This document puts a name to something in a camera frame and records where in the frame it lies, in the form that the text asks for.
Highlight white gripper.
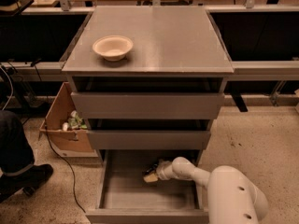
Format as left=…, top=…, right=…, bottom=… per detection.
left=143, top=160, right=173, bottom=183

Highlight crumpled items in box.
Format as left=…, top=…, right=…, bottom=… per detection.
left=62, top=110, right=87, bottom=131

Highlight black floor cable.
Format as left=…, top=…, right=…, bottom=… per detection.
left=31, top=59, right=87, bottom=214

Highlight grey top drawer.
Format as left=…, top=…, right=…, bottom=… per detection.
left=71, top=92, right=224, bottom=119

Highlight black shoe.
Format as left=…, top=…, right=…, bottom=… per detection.
left=0, top=164, right=53, bottom=203

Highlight person's dark trouser leg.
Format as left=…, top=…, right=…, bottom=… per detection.
left=0, top=110, right=35, bottom=176

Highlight blue silver redbull can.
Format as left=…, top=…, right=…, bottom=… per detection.
left=142, top=163, right=159, bottom=175

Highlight grey drawer cabinet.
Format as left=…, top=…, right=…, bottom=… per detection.
left=61, top=5, right=235, bottom=161

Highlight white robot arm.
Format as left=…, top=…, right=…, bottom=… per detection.
left=143, top=157, right=269, bottom=224

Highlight brown cardboard box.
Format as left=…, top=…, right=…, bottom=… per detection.
left=40, top=82, right=94, bottom=157

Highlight grey open bottom drawer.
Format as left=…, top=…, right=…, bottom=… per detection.
left=86, top=150, right=208, bottom=224

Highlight beige paper bowl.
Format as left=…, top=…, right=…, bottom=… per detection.
left=93, top=35, right=134, bottom=62

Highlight grey middle drawer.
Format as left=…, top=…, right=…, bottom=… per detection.
left=87, top=131, right=211, bottom=150

